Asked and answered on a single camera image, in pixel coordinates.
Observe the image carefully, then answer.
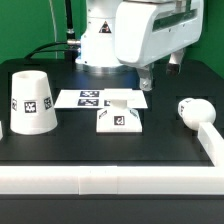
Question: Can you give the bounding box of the white lamp base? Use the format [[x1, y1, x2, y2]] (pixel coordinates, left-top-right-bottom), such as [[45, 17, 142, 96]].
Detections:
[[95, 88, 146, 134]]

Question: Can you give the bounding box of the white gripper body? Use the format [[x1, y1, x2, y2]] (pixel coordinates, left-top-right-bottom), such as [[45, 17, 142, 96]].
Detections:
[[115, 0, 204, 68]]

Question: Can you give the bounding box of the white lamp bulb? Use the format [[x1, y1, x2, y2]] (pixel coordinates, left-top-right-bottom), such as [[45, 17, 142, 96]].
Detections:
[[178, 98, 216, 131]]

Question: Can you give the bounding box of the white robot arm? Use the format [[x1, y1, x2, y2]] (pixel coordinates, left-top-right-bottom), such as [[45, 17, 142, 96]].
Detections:
[[76, 0, 204, 91]]

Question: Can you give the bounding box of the white right fence rail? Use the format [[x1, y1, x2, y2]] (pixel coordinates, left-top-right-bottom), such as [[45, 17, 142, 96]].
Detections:
[[197, 122, 224, 168]]

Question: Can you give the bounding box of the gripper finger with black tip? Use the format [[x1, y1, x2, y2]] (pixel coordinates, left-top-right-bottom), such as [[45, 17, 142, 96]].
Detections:
[[166, 49, 185, 76]]

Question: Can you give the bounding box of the white lamp shade cone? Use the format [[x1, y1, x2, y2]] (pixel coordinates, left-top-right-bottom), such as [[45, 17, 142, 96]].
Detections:
[[10, 70, 57, 135]]

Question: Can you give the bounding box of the white front fence rail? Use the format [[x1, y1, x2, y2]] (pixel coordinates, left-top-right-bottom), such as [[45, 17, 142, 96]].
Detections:
[[0, 166, 224, 195]]

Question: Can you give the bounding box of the black upright cable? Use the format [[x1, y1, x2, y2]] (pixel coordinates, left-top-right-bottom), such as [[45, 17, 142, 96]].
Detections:
[[64, 0, 76, 62]]

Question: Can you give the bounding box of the gripper finger with grey tip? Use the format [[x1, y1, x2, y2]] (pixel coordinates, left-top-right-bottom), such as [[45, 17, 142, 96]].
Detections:
[[137, 64, 153, 90]]

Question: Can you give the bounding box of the white fence rail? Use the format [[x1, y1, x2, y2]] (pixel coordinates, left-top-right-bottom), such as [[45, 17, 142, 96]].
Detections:
[[0, 166, 224, 195], [197, 122, 224, 168]]

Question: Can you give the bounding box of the white sheet with markers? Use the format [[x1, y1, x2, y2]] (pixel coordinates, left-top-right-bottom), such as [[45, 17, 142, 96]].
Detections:
[[55, 88, 147, 109]]

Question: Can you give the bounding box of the white block at left edge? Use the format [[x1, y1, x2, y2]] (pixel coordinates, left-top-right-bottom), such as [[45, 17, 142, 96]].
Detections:
[[0, 121, 3, 141]]

